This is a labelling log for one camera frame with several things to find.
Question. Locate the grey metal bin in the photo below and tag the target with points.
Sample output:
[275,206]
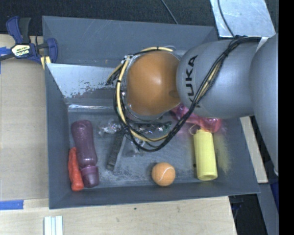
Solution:
[161,160]

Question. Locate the clear crumpled plastic piece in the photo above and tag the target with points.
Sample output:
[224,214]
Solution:
[109,128]

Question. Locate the orange tennis ball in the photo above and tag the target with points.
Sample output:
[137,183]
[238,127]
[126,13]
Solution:
[163,174]

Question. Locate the pink translucent spray bottle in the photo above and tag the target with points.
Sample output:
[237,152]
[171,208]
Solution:
[205,122]

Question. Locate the yellow plastic cup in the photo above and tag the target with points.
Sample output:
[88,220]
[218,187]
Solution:
[205,155]

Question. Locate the purple plastic bottle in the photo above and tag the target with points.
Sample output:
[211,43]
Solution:
[84,143]

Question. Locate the orange-red toy carrot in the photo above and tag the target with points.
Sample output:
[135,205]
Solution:
[74,170]

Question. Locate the pale wood flat board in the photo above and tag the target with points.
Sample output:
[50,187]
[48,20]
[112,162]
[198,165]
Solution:
[22,131]

